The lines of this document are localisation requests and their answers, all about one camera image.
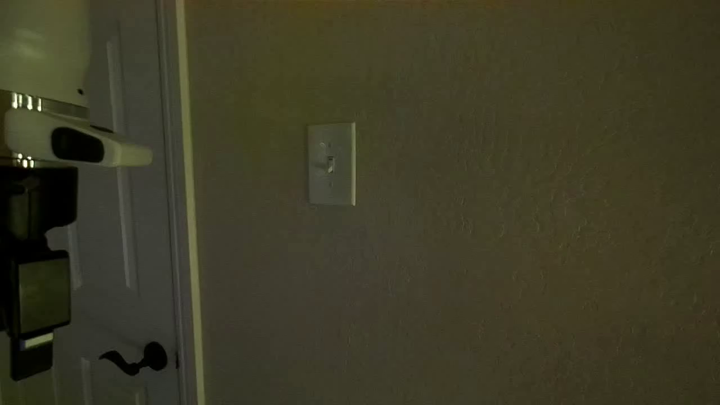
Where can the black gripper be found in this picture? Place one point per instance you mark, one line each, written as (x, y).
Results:
(33, 277)

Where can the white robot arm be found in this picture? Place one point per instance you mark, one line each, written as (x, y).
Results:
(44, 58)

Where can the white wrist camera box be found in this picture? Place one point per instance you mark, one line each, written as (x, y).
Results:
(75, 142)

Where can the black door lever handle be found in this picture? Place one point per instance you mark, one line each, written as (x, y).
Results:
(154, 358)

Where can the white light switch plate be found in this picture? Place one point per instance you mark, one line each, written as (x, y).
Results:
(330, 165)

